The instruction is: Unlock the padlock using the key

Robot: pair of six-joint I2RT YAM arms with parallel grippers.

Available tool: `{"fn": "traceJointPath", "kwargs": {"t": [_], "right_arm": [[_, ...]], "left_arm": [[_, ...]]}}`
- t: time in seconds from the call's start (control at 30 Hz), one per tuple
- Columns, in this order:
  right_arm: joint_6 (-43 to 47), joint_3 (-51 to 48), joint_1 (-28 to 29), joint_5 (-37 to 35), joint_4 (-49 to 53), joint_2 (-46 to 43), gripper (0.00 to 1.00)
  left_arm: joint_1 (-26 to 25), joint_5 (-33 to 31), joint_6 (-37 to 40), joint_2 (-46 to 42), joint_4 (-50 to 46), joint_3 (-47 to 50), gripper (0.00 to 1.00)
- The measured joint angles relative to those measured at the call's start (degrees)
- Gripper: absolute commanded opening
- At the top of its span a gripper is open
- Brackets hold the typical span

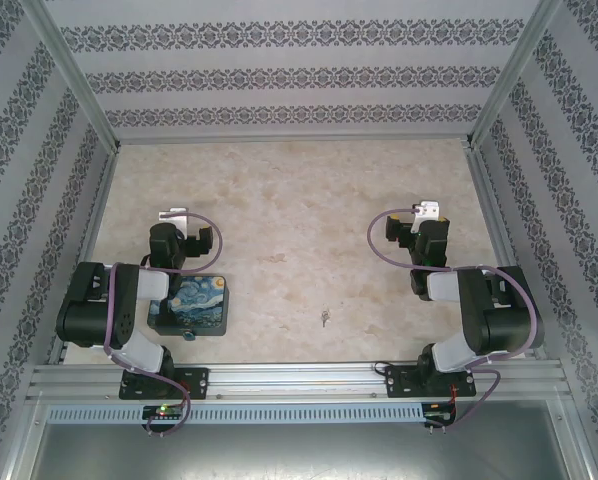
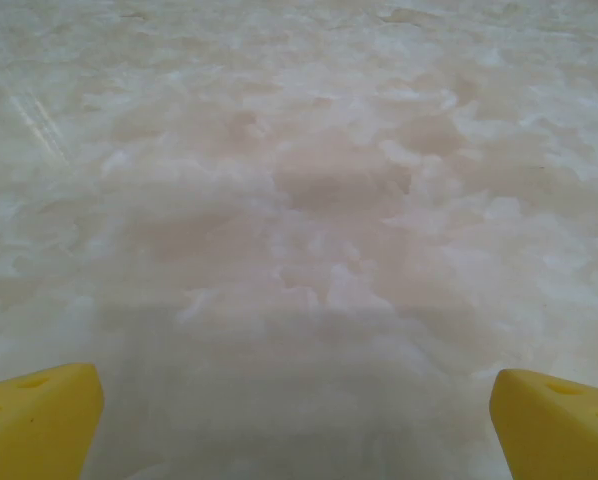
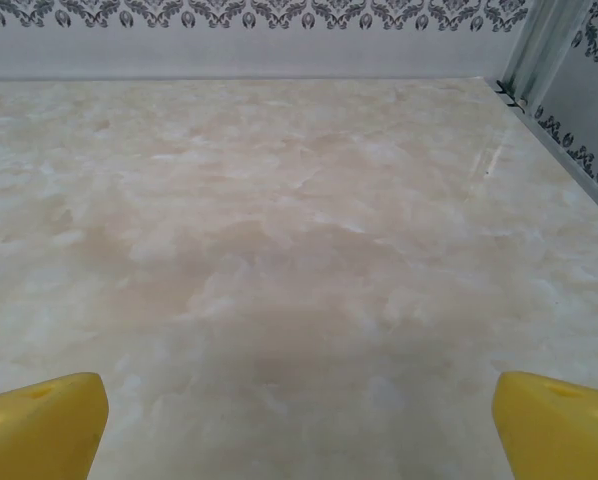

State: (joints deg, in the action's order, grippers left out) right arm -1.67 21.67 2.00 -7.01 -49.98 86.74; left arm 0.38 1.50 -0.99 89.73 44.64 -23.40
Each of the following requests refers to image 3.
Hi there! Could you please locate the aluminium frame post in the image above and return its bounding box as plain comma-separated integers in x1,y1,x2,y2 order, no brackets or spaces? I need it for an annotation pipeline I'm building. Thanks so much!
498,0,598,109

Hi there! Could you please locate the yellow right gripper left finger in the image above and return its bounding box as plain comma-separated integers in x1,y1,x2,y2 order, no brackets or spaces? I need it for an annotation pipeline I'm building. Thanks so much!
0,371,111,480

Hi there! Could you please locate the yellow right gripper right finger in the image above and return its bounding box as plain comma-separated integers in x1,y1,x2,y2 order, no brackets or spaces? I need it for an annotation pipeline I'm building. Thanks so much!
493,369,598,480

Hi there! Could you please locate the aluminium side rail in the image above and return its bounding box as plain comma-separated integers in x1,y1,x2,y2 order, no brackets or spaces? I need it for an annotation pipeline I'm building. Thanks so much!
493,79,598,221

